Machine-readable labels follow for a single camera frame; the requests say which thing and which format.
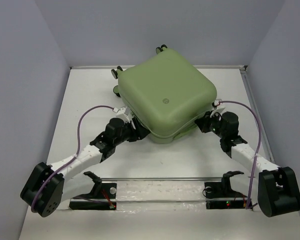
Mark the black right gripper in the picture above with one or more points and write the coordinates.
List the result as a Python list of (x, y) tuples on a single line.
[(202, 122)]

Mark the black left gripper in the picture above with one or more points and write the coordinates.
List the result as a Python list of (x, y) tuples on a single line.
[(139, 133)]

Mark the green hard-shell suitcase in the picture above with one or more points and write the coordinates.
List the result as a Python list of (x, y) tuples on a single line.
[(166, 94)]

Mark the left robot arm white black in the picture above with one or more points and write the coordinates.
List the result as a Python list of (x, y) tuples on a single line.
[(50, 185)]

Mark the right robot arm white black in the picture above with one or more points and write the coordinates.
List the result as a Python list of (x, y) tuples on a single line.
[(273, 188)]

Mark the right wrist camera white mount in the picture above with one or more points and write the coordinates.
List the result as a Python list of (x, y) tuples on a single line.
[(218, 107)]

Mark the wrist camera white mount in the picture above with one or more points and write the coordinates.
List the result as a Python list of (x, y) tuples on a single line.
[(123, 116), (218, 107)]

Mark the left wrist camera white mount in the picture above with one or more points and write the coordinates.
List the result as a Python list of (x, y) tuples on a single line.
[(123, 116)]

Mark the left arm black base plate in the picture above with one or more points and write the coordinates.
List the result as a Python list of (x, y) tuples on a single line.
[(103, 199)]

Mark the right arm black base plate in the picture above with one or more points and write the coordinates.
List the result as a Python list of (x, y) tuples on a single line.
[(219, 197)]

